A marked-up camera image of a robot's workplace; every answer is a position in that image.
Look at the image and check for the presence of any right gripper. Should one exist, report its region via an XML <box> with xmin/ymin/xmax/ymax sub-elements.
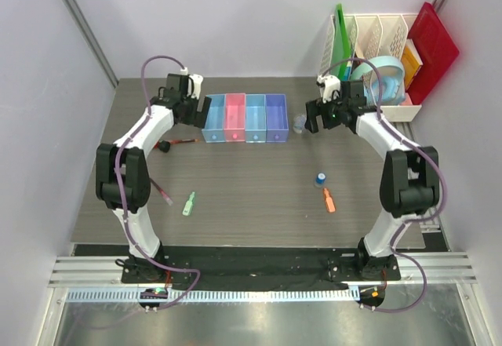
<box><xmin>305</xmin><ymin>90</ymin><xmax>347</xmax><ymax>133</ymax></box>

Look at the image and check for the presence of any clear jar of clips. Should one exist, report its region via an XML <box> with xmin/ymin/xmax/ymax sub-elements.
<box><xmin>293</xmin><ymin>114</ymin><xmax>307</xmax><ymax>134</ymax></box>

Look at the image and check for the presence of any light blue drawer box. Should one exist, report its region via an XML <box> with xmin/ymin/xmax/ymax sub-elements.
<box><xmin>202</xmin><ymin>94</ymin><xmax>225</xmax><ymax>143</ymax></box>

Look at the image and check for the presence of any pink drawer box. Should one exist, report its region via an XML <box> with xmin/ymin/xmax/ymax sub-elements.
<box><xmin>224</xmin><ymin>93</ymin><xmax>246</xmax><ymax>142</ymax></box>

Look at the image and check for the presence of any purple drawer box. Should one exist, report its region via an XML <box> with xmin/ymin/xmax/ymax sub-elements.
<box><xmin>265</xmin><ymin>93</ymin><xmax>289</xmax><ymax>143</ymax></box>

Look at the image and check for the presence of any sky blue drawer box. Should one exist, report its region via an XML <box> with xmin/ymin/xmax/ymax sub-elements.
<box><xmin>245</xmin><ymin>94</ymin><xmax>267</xmax><ymax>144</ymax></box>

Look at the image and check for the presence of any blue cap stamp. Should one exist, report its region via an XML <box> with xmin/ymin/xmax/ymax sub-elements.
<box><xmin>315</xmin><ymin>173</ymin><xmax>326</xmax><ymax>188</ymax></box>

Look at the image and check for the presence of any red black stamp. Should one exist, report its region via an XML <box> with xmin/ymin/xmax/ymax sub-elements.
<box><xmin>155</xmin><ymin>140</ymin><xmax>171</xmax><ymax>153</ymax></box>

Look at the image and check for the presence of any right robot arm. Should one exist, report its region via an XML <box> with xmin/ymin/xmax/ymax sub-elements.
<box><xmin>305</xmin><ymin>75</ymin><xmax>440</xmax><ymax>280</ymax></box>

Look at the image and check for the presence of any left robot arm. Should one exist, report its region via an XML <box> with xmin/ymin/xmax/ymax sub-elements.
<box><xmin>95</xmin><ymin>69</ymin><xmax>211</xmax><ymax>282</ymax></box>

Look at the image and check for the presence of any teal book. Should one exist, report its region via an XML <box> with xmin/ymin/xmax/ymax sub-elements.
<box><xmin>341</xmin><ymin>62</ymin><xmax>352</xmax><ymax>81</ymax></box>

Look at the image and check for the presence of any green folder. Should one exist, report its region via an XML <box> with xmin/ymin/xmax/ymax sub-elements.
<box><xmin>330</xmin><ymin>3</ymin><xmax>353</xmax><ymax>81</ymax></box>

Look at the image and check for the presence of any dark red pink pen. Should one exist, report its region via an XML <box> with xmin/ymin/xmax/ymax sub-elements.
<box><xmin>150</xmin><ymin>178</ymin><xmax>173</xmax><ymax>206</ymax></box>

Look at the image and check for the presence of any white file organizer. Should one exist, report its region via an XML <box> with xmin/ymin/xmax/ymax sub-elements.
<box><xmin>318</xmin><ymin>12</ymin><xmax>420</xmax><ymax>122</ymax></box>

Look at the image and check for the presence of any orange yellow book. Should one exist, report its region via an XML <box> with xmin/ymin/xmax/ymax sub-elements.
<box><xmin>401</xmin><ymin>39</ymin><xmax>423</xmax><ymax>89</ymax></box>

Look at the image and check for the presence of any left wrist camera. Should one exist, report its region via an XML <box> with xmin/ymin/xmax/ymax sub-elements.
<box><xmin>180</xmin><ymin>67</ymin><xmax>204</xmax><ymax>100</ymax></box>

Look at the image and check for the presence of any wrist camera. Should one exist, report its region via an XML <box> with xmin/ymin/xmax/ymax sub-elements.
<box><xmin>180</xmin><ymin>67</ymin><xmax>204</xmax><ymax>100</ymax></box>
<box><xmin>316</xmin><ymin>75</ymin><xmax>341</xmax><ymax>104</ymax></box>

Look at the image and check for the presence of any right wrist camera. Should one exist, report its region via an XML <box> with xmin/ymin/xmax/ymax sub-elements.
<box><xmin>316</xmin><ymin>75</ymin><xmax>341</xmax><ymax>104</ymax></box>

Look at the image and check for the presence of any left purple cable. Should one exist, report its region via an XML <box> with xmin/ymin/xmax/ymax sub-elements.
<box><xmin>115</xmin><ymin>55</ymin><xmax>201</xmax><ymax>311</ymax></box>

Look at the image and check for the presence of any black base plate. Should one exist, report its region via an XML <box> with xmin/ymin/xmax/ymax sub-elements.
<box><xmin>75</xmin><ymin>244</ymin><xmax>401</xmax><ymax>292</ymax></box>

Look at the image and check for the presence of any slotted cable duct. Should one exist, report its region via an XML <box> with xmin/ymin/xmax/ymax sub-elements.
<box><xmin>66</xmin><ymin>286</ymin><xmax>360</xmax><ymax>304</ymax></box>

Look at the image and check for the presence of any aluminium rail frame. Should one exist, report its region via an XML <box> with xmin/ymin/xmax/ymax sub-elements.
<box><xmin>49</xmin><ymin>252</ymin><xmax>477</xmax><ymax>287</ymax></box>

